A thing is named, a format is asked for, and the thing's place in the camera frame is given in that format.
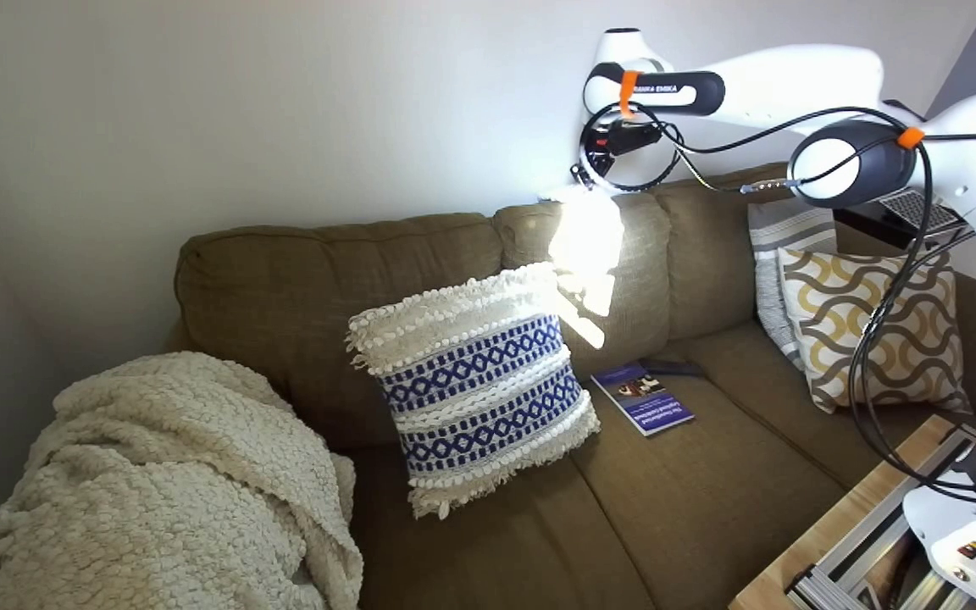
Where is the white towel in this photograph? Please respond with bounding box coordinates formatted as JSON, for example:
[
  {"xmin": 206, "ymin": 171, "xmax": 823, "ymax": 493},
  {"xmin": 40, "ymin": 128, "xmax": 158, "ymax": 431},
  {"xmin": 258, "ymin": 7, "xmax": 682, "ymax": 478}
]
[{"xmin": 549, "ymin": 188, "xmax": 624, "ymax": 316}]

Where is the grey striped pillow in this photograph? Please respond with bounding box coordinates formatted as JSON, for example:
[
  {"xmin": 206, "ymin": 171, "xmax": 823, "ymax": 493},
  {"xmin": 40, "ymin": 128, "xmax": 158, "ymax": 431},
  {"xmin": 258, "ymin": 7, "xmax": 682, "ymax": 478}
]
[{"xmin": 750, "ymin": 199, "xmax": 838, "ymax": 368}]

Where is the wooden side table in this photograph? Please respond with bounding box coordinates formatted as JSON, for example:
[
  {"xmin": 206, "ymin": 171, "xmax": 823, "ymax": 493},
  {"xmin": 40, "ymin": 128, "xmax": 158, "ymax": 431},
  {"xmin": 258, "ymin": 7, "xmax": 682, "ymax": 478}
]
[{"xmin": 728, "ymin": 411, "xmax": 965, "ymax": 610}]

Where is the blue book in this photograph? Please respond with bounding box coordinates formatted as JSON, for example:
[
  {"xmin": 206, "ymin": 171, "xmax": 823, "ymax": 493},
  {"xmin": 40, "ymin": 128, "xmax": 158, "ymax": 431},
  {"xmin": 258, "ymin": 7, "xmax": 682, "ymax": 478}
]
[{"xmin": 594, "ymin": 363, "xmax": 696, "ymax": 438}]

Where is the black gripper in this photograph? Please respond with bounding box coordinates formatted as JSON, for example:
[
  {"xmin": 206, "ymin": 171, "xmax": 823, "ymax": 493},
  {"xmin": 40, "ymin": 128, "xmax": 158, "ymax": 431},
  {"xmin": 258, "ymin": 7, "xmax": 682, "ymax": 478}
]
[{"xmin": 581, "ymin": 119, "xmax": 661, "ymax": 171}]

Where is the cream knitted blanket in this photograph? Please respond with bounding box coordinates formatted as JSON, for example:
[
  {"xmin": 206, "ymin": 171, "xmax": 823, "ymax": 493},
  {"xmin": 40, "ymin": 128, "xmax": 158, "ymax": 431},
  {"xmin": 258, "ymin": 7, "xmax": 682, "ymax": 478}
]
[{"xmin": 0, "ymin": 353, "xmax": 364, "ymax": 610}]

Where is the wavy pattern yellow grey pillow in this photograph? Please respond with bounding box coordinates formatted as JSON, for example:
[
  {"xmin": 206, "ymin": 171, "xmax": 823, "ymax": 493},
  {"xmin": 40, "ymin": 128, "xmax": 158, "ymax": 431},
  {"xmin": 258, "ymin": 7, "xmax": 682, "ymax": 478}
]
[{"xmin": 784, "ymin": 251, "xmax": 971, "ymax": 413}]

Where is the brown fabric sofa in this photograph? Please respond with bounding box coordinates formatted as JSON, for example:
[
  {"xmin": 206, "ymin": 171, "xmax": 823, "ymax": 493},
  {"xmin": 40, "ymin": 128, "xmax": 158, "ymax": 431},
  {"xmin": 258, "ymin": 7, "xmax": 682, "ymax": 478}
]
[{"xmin": 164, "ymin": 180, "xmax": 976, "ymax": 610}]

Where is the blue white woven pillow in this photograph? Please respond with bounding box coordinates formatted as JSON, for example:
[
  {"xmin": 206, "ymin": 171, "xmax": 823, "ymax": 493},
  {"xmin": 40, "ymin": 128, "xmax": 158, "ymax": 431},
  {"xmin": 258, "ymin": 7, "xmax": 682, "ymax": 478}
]
[{"xmin": 347, "ymin": 265, "xmax": 600, "ymax": 518}]

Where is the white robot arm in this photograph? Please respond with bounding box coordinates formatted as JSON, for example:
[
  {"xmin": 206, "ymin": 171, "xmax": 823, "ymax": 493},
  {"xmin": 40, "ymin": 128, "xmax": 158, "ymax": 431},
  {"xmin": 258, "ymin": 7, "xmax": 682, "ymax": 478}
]
[{"xmin": 577, "ymin": 26, "xmax": 976, "ymax": 599}]

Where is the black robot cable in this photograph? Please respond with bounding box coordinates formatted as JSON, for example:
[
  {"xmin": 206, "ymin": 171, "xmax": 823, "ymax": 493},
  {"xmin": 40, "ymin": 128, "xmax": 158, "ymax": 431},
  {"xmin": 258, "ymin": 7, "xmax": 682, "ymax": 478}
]
[{"xmin": 570, "ymin": 99, "xmax": 976, "ymax": 504}]

